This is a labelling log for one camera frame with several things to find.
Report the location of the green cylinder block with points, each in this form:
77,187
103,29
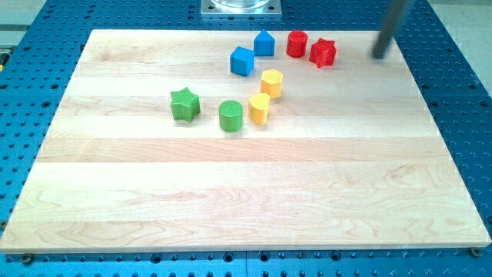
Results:
231,116

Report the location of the yellow heart block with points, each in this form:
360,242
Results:
258,108

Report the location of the yellow hexagon block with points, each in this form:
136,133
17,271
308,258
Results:
271,83

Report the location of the green star block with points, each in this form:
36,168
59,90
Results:
185,105

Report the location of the light wooden board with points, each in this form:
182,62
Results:
350,156

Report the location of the blue cube block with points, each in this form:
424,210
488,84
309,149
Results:
242,61

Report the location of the red cylinder block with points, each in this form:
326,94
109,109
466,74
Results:
297,44

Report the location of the red star block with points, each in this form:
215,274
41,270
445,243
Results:
323,53

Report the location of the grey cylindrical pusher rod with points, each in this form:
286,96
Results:
390,24

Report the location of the blue perforated table plate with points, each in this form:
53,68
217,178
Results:
38,71

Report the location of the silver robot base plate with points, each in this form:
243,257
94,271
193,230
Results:
240,8

